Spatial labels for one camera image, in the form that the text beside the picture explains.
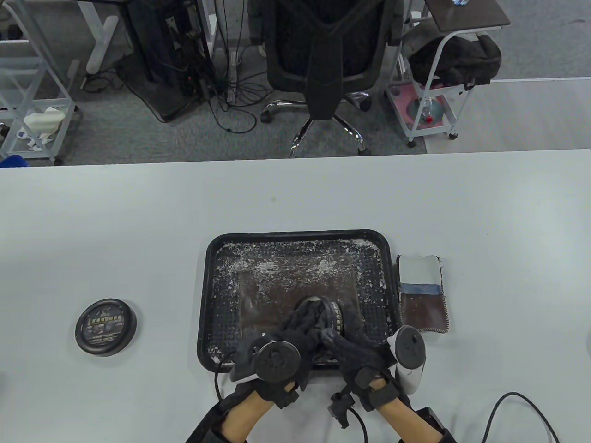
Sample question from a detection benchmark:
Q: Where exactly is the person's left hand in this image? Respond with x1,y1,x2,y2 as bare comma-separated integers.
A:
231,302,326,409

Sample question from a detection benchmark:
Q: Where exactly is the person's right hand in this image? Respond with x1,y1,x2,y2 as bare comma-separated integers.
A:
321,302,402,430

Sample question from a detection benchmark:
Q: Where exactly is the black leather care cream jar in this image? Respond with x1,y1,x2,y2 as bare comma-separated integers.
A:
295,295,346,337

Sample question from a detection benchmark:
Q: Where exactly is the black white tracking controller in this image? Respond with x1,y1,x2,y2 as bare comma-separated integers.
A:
387,325,428,395
230,339,302,383

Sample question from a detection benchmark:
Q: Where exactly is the brown leather bag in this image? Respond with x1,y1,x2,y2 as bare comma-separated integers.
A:
239,270,363,358

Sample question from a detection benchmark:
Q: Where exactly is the white and brown applicator pad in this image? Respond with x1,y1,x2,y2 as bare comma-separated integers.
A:
397,255,451,334

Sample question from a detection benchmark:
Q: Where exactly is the black round jar lid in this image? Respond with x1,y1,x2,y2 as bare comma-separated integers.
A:
75,299,138,357

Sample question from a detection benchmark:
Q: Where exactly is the person's right forearm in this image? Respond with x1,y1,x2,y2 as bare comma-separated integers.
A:
376,395,439,443

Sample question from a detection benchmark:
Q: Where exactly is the person's left forearm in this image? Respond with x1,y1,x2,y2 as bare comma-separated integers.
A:
222,392,273,443

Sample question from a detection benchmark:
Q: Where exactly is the black plastic tray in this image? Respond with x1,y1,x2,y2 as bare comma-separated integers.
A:
199,229,406,372

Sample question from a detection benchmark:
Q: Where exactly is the white rolling cart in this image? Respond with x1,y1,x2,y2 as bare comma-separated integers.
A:
386,21,501,148

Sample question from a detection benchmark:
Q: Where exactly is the pink cart shelf mat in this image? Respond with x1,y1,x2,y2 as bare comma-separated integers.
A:
390,85,451,130

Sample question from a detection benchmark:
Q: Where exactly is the clear bottle with red cap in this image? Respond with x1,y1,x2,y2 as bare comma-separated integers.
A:
418,97,444,123

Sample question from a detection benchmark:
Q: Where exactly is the white power strip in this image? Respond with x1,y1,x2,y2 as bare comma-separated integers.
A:
229,51,239,104

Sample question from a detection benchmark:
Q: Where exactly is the black mesh office chair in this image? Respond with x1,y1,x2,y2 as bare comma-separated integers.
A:
249,0,404,158

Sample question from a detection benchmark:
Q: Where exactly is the black backpack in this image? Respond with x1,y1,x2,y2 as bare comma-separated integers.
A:
409,33,502,90

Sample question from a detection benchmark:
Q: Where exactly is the black computer tower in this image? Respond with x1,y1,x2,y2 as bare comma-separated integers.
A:
127,0,215,123

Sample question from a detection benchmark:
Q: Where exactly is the white foam block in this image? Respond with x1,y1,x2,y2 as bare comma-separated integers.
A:
23,107,64,134

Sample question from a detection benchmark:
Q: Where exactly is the white desk leg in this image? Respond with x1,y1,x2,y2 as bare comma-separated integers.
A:
76,0,120,74

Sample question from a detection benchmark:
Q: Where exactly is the white metal shelf rack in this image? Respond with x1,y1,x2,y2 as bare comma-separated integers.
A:
0,0,81,166

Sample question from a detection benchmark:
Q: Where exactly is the black cable bundle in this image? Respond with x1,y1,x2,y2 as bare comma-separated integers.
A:
185,46,277,134

